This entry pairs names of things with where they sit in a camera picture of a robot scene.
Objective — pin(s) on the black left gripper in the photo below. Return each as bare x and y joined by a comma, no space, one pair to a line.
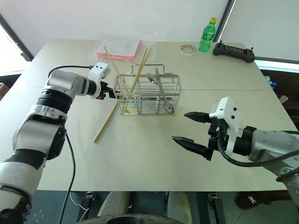
103,91

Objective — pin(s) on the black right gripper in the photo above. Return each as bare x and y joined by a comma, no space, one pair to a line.
220,133

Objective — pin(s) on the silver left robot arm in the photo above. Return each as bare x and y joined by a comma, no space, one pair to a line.
28,130

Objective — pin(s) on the dark rounded robot base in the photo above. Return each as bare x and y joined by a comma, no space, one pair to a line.
137,219

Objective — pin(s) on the metal spoon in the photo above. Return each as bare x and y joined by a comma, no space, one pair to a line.
168,106
152,78

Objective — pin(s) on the wooden chopstick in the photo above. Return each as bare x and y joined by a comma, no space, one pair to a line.
143,63
105,124
115,68
139,68

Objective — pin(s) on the clear bag with red papers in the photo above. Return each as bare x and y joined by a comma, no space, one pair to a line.
121,47

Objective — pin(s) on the black table clamp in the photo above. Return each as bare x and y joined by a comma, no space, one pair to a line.
213,200
89,198

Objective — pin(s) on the round clear tape roll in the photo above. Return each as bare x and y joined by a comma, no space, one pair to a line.
188,49

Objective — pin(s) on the black remote controller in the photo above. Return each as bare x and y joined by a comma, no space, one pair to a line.
233,52

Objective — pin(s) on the blue capped bottles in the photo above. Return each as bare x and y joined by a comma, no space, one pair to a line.
271,81

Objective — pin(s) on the dark brown shoe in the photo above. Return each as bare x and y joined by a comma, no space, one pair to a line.
254,200

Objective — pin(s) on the green plastic bottle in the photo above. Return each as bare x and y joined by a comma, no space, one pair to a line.
207,35

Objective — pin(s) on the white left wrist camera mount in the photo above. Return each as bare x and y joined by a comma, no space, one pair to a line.
99,70

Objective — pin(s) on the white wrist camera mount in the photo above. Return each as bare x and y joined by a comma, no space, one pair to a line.
227,109
99,70

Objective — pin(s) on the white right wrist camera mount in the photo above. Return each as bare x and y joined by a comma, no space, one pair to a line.
227,109

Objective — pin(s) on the black window frame bar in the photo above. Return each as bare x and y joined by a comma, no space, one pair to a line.
226,18
16,39

